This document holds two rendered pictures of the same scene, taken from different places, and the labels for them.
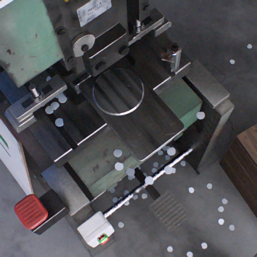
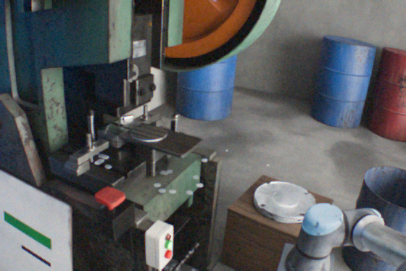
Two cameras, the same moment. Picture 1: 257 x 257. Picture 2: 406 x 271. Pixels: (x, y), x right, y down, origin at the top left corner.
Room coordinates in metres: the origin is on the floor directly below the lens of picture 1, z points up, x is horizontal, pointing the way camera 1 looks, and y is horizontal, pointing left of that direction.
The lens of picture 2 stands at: (-0.54, 0.46, 1.27)
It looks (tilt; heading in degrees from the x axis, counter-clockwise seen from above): 25 degrees down; 326
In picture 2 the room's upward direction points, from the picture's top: 4 degrees clockwise
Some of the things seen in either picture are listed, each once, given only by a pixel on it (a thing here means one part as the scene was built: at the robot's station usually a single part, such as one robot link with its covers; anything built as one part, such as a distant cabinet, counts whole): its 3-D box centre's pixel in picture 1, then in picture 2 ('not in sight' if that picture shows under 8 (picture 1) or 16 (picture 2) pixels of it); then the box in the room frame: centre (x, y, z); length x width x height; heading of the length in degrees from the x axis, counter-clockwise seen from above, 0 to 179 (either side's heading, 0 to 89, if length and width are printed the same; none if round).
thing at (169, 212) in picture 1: (129, 163); not in sight; (0.42, 0.00, 0.14); 0.59 x 0.10 x 0.05; 31
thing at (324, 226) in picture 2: not in sight; (321, 228); (-0.10, -0.32, 0.62); 0.13 x 0.12 x 0.14; 62
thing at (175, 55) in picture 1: (173, 56); (175, 124); (0.52, -0.14, 0.75); 0.03 x 0.03 x 0.10; 31
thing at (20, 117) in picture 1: (34, 98); (88, 148); (0.45, 0.22, 0.76); 0.17 x 0.06 x 0.10; 121
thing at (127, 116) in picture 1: (131, 115); (160, 153); (0.39, -0.02, 0.72); 0.25 x 0.14 x 0.14; 31
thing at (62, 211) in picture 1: (50, 215); (117, 232); (0.18, 0.22, 0.62); 0.10 x 0.06 x 0.20; 121
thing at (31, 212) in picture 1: (34, 213); (110, 206); (0.17, 0.24, 0.72); 0.07 x 0.06 x 0.08; 31
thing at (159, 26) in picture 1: (140, 24); (146, 117); (0.63, -0.07, 0.76); 0.17 x 0.06 x 0.10; 121
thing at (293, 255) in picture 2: not in sight; (310, 255); (-0.09, -0.32, 0.50); 0.15 x 0.15 x 0.10
